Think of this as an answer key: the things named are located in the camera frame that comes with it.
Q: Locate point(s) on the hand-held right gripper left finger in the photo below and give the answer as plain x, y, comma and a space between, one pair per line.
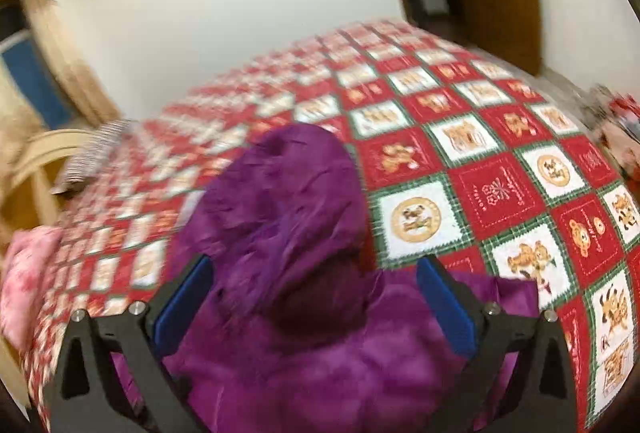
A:
182, 308

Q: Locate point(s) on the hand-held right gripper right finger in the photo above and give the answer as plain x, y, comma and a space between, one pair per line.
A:
445, 308

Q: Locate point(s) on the purple puffer jacket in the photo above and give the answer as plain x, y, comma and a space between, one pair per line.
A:
290, 213

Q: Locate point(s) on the red checkered printed bedspread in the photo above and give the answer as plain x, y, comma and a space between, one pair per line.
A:
500, 193

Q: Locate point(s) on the pink floral cloth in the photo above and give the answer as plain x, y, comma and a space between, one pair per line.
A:
25, 278

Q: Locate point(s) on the striped pillow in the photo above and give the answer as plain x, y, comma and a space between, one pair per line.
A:
90, 153

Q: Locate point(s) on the cream wooden headboard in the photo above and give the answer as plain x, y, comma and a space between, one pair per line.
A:
45, 145

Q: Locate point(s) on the window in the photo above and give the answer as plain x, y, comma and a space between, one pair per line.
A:
30, 73

